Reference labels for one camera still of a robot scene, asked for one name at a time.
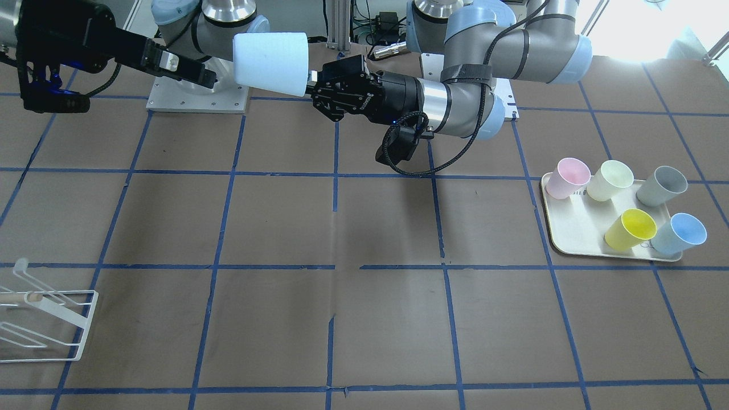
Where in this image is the aluminium frame post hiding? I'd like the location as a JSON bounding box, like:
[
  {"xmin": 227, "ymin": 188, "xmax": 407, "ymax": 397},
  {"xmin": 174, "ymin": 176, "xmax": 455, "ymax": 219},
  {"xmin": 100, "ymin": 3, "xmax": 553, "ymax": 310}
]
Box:
[{"xmin": 323, "ymin": 1, "xmax": 353, "ymax": 50}]

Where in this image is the white wire cup rack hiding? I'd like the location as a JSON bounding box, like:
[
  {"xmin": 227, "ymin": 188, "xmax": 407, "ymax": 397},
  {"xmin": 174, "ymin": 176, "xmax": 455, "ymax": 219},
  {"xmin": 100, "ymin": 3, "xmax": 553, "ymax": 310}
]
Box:
[{"xmin": 1, "ymin": 257, "xmax": 99, "ymax": 364}]

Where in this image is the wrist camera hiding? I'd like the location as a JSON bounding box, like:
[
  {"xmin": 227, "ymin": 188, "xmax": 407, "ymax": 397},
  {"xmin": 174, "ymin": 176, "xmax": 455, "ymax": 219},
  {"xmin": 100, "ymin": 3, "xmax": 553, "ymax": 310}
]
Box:
[
  {"xmin": 375, "ymin": 111, "xmax": 435, "ymax": 177},
  {"xmin": 17, "ymin": 59, "xmax": 91, "ymax": 113}
]

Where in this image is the grey plastic cup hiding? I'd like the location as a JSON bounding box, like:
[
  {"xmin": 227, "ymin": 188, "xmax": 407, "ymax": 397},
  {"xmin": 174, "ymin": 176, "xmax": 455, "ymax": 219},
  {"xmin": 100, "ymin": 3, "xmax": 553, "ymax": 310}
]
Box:
[{"xmin": 636, "ymin": 166, "xmax": 689, "ymax": 207}]

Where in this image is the light blue plastic cup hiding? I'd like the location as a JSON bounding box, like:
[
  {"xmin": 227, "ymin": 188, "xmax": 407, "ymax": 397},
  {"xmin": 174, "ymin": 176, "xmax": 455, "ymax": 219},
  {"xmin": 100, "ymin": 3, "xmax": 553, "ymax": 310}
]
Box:
[{"xmin": 234, "ymin": 32, "xmax": 309, "ymax": 97}]

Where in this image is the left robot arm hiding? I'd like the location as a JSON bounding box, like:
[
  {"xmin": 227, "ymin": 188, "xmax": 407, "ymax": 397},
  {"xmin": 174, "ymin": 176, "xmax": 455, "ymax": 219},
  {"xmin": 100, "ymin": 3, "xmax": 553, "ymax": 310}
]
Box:
[{"xmin": 306, "ymin": 1, "xmax": 593, "ymax": 142}]

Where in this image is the pink plastic cup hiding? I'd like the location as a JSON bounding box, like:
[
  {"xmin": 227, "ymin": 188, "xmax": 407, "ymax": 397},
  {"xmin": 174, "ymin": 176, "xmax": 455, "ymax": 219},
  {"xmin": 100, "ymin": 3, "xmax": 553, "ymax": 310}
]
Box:
[{"xmin": 545, "ymin": 157, "xmax": 592, "ymax": 200}]

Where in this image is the yellow plastic cup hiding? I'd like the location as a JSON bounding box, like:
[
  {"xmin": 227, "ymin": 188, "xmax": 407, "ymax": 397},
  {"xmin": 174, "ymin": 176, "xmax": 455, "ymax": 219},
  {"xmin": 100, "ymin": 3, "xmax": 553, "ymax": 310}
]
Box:
[{"xmin": 604, "ymin": 208, "xmax": 658, "ymax": 252}]

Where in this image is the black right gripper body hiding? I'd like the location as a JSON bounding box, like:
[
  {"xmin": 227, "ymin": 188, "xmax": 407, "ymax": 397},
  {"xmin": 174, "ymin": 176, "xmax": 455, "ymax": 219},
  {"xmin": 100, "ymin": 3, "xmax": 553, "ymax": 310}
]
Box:
[{"xmin": 15, "ymin": 1, "xmax": 120, "ymax": 73}]

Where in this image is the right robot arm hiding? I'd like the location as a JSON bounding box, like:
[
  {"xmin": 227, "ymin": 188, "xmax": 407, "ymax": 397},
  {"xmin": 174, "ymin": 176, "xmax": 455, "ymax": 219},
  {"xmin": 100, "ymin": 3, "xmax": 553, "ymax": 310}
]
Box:
[{"xmin": 2, "ymin": 1, "xmax": 271, "ymax": 89}]

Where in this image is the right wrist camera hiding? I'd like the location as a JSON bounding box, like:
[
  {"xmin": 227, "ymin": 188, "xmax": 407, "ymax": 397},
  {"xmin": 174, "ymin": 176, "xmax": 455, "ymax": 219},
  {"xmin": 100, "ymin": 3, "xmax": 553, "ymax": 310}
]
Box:
[{"xmin": 17, "ymin": 59, "xmax": 91, "ymax": 113}]

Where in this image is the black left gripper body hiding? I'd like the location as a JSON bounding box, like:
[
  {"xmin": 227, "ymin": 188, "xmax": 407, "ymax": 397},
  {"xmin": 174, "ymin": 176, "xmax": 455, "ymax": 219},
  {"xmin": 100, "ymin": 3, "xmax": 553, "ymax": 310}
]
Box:
[{"xmin": 312, "ymin": 72, "xmax": 421, "ymax": 125}]

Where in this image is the cream plastic tray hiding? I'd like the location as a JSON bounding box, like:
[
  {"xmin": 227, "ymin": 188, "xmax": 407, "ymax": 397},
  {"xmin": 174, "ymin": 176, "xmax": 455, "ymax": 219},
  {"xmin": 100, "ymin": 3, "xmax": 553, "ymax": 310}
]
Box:
[{"xmin": 540, "ymin": 173, "xmax": 683, "ymax": 263}]

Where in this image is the pale green plastic cup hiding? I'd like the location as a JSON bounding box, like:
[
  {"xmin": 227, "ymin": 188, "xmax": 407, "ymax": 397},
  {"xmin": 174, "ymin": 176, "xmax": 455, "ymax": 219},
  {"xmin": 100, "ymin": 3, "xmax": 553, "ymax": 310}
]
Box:
[{"xmin": 586, "ymin": 160, "xmax": 634, "ymax": 202}]

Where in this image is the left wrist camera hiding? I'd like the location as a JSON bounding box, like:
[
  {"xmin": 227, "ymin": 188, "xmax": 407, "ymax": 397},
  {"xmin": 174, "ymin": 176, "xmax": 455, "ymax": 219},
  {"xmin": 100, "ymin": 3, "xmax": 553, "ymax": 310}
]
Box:
[{"xmin": 375, "ymin": 111, "xmax": 435, "ymax": 177}]

